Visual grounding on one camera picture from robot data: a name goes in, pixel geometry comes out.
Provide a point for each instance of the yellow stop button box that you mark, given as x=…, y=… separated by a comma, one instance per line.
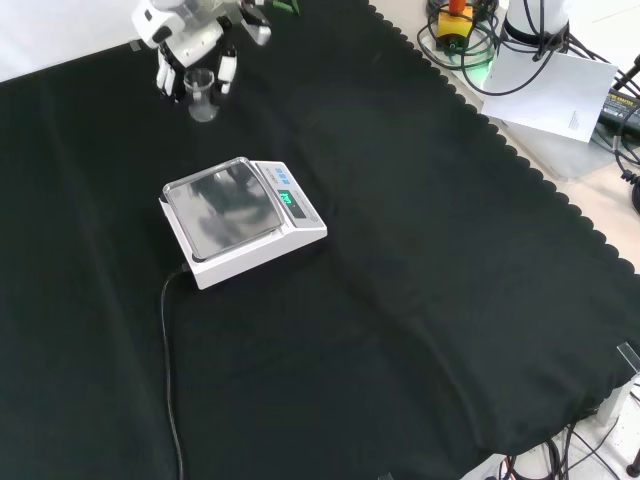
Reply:
x=454, y=25

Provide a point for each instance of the grey metal base plate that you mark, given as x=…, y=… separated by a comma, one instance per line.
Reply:
x=565, y=155

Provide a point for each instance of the black power adapter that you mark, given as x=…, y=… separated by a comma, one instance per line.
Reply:
x=620, y=107

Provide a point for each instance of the white electronic balance steel pan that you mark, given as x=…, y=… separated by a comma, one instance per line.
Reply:
x=240, y=220

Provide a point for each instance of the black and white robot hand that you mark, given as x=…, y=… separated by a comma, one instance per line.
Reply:
x=192, y=42

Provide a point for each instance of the black bench cloth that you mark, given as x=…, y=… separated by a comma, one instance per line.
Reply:
x=375, y=300

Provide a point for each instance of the white paper sheet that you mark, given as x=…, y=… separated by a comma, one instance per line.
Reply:
x=560, y=95

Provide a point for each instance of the small clear glass beaker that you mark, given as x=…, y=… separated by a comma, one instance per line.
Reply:
x=201, y=95

